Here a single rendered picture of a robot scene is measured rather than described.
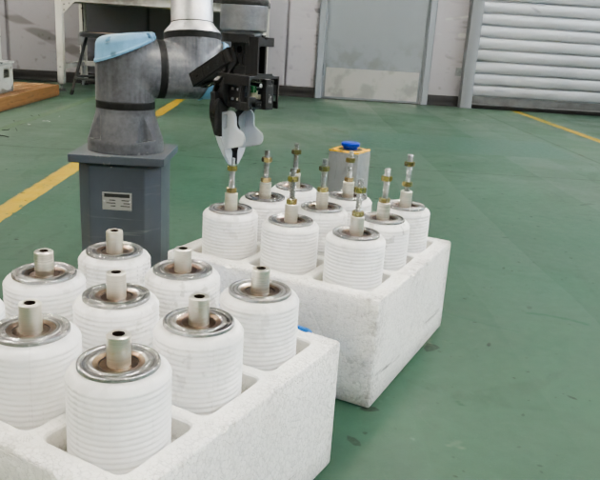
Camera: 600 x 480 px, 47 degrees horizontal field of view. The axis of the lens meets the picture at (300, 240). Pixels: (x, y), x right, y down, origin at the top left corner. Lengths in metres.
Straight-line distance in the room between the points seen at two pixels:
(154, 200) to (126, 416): 0.84
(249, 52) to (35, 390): 0.63
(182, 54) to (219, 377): 0.84
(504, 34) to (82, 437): 6.03
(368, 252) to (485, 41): 5.43
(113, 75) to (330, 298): 0.63
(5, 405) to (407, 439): 0.57
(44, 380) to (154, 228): 0.77
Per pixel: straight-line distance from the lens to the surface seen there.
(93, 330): 0.79
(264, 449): 0.79
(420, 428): 1.09
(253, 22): 1.13
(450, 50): 6.44
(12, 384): 0.73
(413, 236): 1.30
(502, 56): 6.48
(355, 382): 1.10
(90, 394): 0.64
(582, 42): 6.71
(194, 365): 0.72
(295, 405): 0.83
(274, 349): 0.82
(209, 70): 1.20
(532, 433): 1.13
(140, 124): 1.43
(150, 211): 1.43
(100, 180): 1.43
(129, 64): 1.41
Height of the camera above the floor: 0.55
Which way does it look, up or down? 17 degrees down
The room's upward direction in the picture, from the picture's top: 4 degrees clockwise
